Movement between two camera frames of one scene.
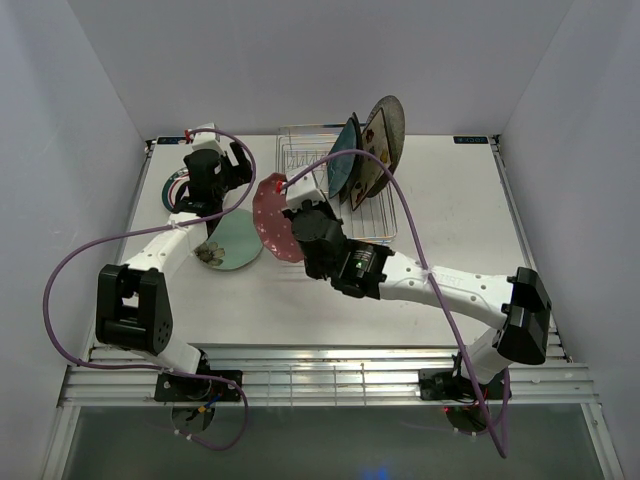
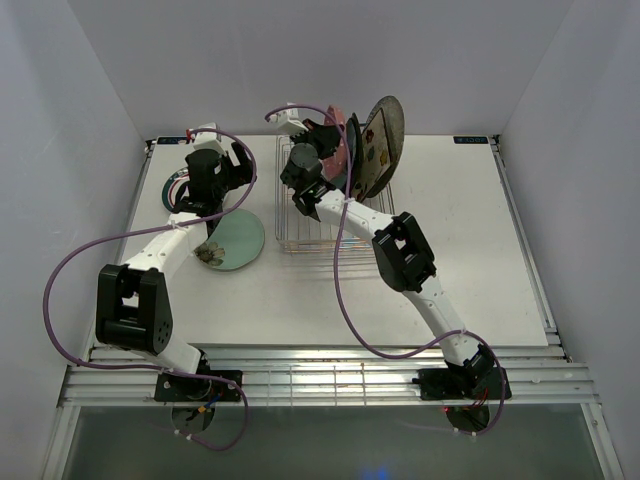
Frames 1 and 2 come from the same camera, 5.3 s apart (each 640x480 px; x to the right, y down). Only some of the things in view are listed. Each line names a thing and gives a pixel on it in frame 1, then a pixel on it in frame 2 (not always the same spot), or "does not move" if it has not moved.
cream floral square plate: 370,169 does not move
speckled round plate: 396,130 does not move
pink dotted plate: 273,220 -> 336,167
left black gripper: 238,174 does not move
